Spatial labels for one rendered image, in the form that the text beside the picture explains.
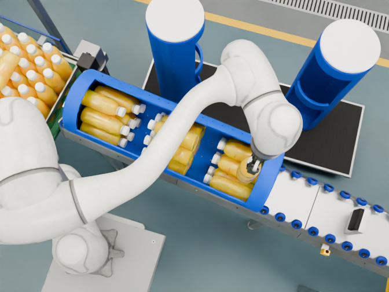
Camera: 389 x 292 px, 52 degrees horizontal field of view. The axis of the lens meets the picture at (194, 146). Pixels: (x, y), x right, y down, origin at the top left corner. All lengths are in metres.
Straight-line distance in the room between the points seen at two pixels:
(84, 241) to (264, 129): 0.76
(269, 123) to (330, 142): 1.93
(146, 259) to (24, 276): 1.41
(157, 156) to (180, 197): 1.85
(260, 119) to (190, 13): 1.16
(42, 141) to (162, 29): 1.16
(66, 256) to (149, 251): 0.36
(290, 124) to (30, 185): 0.54
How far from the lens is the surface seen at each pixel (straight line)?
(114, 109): 1.63
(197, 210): 2.69
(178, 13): 1.97
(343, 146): 2.80
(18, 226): 0.86
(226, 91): 0.93
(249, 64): 0.94
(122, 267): 1.63
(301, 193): 1.83
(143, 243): 1.61
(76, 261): 1.39
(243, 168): 1.31
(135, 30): 3.16
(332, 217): 1.86
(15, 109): 0.92
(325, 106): 2.32
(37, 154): 0.87
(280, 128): 0.86
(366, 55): 2.02
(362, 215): 1.74
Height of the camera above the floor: 2.68
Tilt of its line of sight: 75 degrees down
